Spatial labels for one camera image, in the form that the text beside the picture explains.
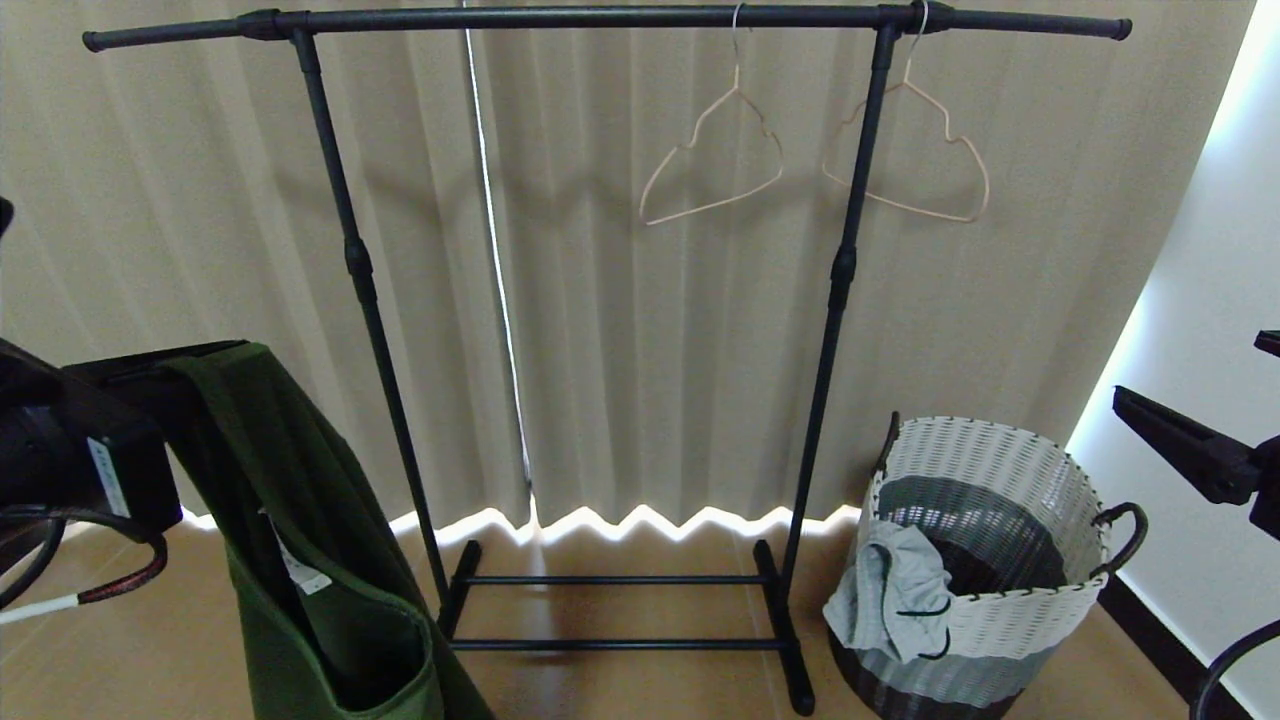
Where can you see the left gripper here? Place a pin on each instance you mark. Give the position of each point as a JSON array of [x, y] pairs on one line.
[[50, 450]]

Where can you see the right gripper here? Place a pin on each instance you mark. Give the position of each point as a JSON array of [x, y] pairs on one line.
[[1270, 490]]

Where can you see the green printed t-shirt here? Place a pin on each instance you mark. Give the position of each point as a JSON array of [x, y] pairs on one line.
[[300, 480]]

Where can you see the pink clothes hanger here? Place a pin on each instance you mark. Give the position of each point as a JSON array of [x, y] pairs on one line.
[[906, 78], [738, 78]]

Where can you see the white laundry basket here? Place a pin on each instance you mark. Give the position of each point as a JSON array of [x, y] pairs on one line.
[[1020, 610]]

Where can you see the black clothes rack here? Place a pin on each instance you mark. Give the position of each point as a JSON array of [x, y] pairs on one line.
[[600, 17]]

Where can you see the pale grey shorts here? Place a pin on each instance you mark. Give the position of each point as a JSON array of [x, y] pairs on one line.
[[890, 590]]

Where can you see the beige curtain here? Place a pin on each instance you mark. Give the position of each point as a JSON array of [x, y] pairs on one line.
[[620, 350]]

